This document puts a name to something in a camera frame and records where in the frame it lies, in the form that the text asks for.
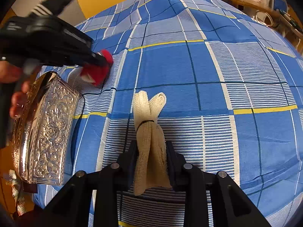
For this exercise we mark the blue plaid blanket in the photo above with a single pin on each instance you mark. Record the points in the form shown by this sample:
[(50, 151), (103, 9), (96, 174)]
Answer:
[(213, 75)]

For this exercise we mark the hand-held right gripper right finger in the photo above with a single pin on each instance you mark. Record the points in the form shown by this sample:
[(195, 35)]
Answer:
[(174, 170)]

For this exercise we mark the green black tool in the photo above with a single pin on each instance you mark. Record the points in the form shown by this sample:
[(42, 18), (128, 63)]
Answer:
[(291, 20)]

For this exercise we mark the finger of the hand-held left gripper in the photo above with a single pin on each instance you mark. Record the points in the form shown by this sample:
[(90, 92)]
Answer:
[(97, 59)]

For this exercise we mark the embossed silver metal tray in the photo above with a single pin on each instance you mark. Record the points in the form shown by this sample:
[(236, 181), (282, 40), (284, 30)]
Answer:
[(49, 127)]

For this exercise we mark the blue folding chair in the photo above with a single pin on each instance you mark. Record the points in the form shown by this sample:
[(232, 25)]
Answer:
[(281, 3)]

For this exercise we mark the red soft cloth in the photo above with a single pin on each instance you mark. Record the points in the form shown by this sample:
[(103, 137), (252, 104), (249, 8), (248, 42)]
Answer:
[(99, 75)]

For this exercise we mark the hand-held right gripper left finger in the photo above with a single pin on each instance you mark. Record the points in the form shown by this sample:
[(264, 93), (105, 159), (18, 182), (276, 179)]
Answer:
[(130, 167)]

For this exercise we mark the person's left hand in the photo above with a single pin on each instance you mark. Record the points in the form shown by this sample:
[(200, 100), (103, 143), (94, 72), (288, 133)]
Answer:
[(20, 99)]

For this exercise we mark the beige mesh cloth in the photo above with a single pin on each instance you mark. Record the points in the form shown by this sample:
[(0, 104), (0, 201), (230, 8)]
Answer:
[(151, 141)]

